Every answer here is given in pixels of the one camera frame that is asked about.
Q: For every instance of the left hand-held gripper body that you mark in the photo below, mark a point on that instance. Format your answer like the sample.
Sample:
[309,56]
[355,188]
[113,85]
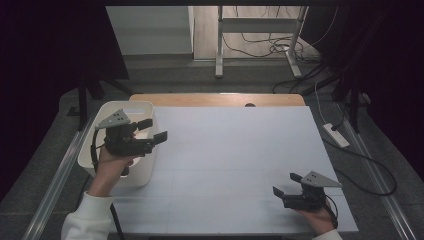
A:
[123,143]

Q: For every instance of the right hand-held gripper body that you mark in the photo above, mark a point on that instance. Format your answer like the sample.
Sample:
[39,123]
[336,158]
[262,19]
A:
[305,199]

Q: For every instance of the white plastic storage bin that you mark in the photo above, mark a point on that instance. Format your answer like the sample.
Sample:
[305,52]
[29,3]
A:
[146,173]

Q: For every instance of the person's right hand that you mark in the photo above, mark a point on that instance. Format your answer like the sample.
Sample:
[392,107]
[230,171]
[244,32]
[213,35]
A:
[318,220]

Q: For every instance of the person's left hand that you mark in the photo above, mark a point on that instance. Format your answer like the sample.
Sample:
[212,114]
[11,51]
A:
[106,170]

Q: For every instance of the wooden table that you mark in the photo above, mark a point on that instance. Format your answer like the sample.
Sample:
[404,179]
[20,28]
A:
[200,100]

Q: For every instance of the white power strip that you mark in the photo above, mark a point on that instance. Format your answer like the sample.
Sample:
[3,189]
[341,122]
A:
[336,135]

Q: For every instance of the white table cover board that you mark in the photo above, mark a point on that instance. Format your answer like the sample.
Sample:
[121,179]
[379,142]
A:
[216,156]

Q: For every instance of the black tripod stand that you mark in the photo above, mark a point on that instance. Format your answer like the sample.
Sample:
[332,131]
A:
[82,100]

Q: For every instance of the black metal stand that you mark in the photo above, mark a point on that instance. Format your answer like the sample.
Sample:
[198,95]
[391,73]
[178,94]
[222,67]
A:
[354,106]

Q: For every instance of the white cabinet panel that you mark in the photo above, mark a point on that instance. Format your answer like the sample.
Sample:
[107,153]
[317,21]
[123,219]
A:
[150,30]

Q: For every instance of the metal floor rail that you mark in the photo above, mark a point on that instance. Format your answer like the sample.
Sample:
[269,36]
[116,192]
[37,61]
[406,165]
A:
[383,186]
[53,196]

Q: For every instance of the white metal stand frame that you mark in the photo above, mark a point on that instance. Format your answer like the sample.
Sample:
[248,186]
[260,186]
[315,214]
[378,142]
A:
[219,50]

